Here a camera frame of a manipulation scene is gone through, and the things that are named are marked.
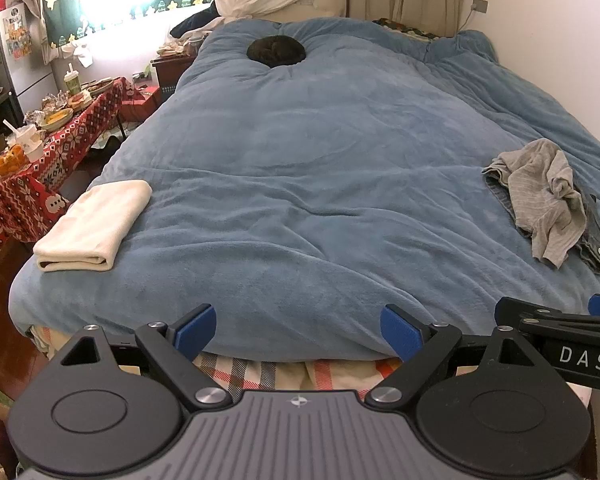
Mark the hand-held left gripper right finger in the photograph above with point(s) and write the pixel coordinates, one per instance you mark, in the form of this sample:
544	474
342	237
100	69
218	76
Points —
400	331

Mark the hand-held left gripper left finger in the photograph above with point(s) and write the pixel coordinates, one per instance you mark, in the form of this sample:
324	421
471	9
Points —
196	331

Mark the grey knit top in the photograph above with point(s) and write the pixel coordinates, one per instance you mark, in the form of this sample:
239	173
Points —
540	190

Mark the denim jeans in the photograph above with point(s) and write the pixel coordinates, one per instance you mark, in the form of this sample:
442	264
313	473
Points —
594	245

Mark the plaid bed sheet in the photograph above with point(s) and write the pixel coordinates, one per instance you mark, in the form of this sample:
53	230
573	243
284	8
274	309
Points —
290	372

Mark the folded cream towel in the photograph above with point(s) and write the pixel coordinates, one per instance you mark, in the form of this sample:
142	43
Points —
92	225

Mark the blue fleece blanket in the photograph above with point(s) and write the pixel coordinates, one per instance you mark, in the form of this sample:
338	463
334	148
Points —
305	185

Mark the red patterned tablecloth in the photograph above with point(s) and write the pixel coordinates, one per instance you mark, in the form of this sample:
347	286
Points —
55	160

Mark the white cup with straw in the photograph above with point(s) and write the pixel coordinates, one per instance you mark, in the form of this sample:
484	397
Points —
30	142

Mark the yellow food bowl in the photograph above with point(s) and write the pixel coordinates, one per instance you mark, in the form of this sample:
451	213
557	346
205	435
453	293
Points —
56	119

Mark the bag of oranges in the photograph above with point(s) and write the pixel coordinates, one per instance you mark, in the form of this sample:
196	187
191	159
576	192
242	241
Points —
7	160

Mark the dark wooden nightstand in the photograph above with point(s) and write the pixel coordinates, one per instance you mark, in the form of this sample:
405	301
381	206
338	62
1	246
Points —
170	75

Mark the green drink cup with straw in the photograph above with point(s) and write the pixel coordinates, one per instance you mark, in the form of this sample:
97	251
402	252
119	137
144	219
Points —
73	82

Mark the dark patterned pillow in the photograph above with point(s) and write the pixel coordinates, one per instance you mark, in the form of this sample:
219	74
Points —
405	27

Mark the white tied cloth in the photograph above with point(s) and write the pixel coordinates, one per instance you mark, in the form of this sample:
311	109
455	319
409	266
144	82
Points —
80	52

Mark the dark blue pillow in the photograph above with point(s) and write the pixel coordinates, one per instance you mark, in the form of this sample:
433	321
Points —
195	22

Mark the grey refrigerator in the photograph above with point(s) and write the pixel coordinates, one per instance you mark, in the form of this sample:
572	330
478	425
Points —
25	65

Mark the green printed curtain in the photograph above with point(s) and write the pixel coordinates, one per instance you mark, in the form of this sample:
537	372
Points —
60	5

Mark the wall socket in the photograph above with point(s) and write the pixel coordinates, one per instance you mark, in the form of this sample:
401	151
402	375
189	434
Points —
480	4

